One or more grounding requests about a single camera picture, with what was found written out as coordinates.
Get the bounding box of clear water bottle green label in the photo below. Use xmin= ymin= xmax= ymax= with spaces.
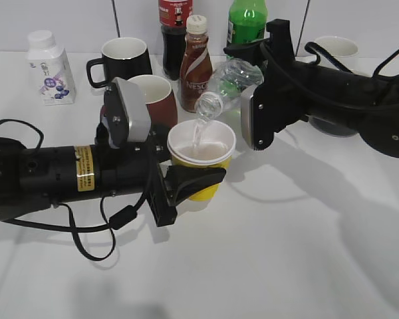
xmin=195 ymin=58 xmax=264 ymax=122

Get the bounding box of dark navy ceramic mug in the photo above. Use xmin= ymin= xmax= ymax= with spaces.
xmin=309 ymin=116 xmax=358 ymax=137

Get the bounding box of red-brown ceramic mug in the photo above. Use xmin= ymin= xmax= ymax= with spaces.
xmin=128 ymin=74 xmax=178 ymax=128

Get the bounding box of yellow paper cup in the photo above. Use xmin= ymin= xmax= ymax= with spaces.
xmin=166 ymin=120 xmax=237 ymax=203

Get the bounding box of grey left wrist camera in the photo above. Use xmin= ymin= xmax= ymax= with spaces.
xmin=100 ymin=77 xmax=151 ymax=149

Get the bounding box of black ceramic mug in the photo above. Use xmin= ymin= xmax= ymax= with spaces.
xmin=86 ymin=37 xmax=153 ymax=89

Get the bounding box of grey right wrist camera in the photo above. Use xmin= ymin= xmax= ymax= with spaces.
xmin=241 ymin=84 xmax=274 ymax=151

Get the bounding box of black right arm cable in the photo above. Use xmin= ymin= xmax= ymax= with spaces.
xmin=259 ymin=41 xmax=399 ymax=107

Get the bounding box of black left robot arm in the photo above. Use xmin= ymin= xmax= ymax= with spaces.
xmin=0 ymin=126 xmax=226 ymax=227

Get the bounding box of cola bottle red label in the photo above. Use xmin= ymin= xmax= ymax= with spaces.
xmin=158 ymin=0 xmax=194 ymax=80

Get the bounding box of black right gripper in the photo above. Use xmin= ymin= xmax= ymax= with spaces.
xmin=223 ymin=19 xmax=305 ymax=148

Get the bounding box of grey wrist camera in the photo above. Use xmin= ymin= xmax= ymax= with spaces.
xmin=241 ymin=84 xmax=274 ymax=151
xmin=100 ymin=77 xmax=151 ymax=149

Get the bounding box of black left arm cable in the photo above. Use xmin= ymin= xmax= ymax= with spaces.
xmin=0 ymin=119 xmax=154 ymax=262

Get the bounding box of white ceramic mug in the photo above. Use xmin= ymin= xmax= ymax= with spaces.
xmin=314 ymin=36 xmax=358 ymax=72

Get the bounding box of green soda bottle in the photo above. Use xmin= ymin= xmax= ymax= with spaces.
xmin=227 ymin=0 xmax=268 ymax=46

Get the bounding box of white yogurt drink carton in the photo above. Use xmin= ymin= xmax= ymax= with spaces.
xmin=26 ymin=30 xmax=76 ymax=106

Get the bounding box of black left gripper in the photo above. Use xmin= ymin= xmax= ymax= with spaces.
xmin=144 ymin=124 xmax=226 ymax=227

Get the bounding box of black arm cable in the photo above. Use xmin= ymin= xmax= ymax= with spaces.
xmin=0 ymin=119 xmax=154 ymax=262
xmin=259 ymin=41 xmax=399 ymax=107

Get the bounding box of Nescafe coffee bottle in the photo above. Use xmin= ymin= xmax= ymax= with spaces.
xmin=180 ymin=15 xmax=213 ymax=113

